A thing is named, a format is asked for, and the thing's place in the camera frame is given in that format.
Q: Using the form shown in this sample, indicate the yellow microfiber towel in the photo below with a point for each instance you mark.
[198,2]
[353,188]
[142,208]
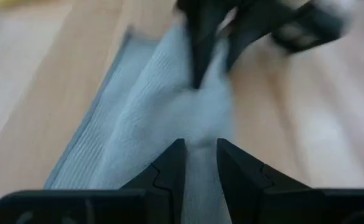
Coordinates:
[7,3]

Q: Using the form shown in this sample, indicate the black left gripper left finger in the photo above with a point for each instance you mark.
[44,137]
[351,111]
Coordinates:
[156,205]

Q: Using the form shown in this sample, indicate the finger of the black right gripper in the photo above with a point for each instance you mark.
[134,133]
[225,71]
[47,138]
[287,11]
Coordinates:
[256,31]
[202,46]

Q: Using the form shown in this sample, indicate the grey microfiber towel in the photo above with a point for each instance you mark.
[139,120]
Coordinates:
[144,124]

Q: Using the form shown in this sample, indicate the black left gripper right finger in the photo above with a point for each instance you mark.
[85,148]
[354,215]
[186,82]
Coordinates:
[247,205]

